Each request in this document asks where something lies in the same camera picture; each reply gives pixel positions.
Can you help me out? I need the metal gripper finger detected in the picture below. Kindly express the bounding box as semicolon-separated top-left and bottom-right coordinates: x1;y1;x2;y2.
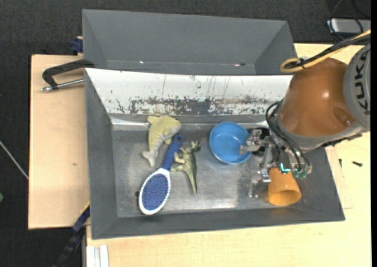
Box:
239;129;267;156
248;169;272;198

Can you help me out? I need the orange cup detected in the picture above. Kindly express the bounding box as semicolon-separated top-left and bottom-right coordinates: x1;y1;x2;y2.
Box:
267;166;302;206

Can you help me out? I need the blue bowl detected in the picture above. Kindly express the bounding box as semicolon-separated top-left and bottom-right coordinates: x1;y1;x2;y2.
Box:
209;121;253;166

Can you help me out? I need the green toy dinosaur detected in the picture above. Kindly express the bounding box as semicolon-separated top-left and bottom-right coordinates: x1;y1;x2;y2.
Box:
170;140;201;196

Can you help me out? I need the yellow-green plush shark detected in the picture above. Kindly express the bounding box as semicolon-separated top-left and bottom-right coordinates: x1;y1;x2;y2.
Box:
141;115;182;168

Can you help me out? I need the blue and white hairbrush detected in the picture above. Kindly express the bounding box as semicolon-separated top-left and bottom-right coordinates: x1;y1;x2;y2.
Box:
138;135;184;216

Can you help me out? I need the grey metal bin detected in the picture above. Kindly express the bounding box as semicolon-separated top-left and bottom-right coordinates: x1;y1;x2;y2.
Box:
81;8;346;240

